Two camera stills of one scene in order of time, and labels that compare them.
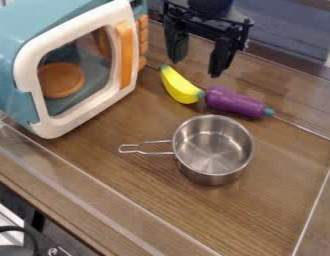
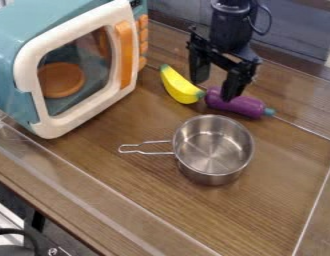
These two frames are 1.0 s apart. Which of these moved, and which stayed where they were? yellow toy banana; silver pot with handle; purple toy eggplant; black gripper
Moved: black gripper
Stayed: silver pot with handle; purple toy eggplant; yellow toy banana
